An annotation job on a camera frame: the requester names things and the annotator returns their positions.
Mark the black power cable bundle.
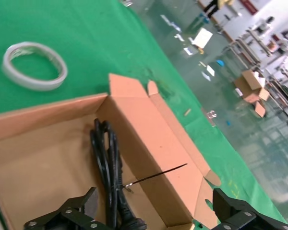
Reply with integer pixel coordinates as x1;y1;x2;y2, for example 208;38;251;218
90;118;188;230

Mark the flat cardboard piece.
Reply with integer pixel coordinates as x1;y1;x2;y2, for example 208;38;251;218
253;100;266;118

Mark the cardboard box with round hole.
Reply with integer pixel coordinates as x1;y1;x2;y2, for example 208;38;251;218
0;73;221;230

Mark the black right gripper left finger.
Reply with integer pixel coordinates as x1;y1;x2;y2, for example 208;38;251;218
23;186;106;230

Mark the grey metal workbench trolley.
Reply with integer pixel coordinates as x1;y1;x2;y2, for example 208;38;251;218
266;68;288;118
224;28;273;70

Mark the white tape roll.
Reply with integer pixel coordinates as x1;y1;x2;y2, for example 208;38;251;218
1;41;68;92

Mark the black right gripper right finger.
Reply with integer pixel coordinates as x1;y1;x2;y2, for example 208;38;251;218
212;188;288;230

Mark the person in yellow top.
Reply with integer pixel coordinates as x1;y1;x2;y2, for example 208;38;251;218
203;0;235;18

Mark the large open cardboard carton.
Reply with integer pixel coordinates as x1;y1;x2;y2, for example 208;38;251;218
234;69;271;104

